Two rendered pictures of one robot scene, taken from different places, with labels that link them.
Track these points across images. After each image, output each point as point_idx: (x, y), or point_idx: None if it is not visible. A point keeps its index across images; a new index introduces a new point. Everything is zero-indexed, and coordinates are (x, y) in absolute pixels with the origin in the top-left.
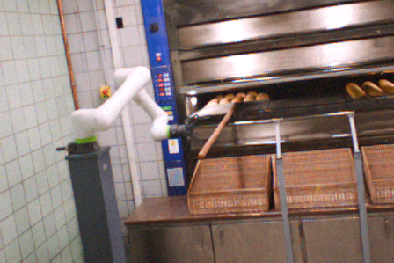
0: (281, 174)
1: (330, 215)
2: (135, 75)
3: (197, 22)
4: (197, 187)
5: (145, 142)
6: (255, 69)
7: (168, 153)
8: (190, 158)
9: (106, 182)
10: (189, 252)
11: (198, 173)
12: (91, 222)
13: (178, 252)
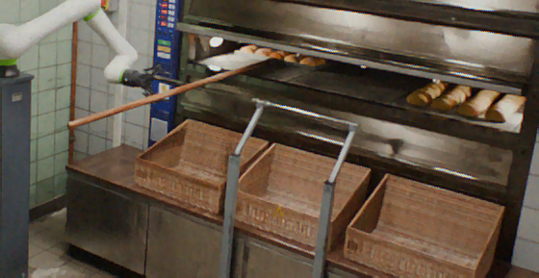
0: (232, 176)
1: (283, 250)
2: None
3: None
4: (167, 153)
5: None
6: (277, 24)
7: None
8: (180, 113)
9: (14, 116)
10: (122, 227)
11: (177, 136)
12: None
13: (112, 223)
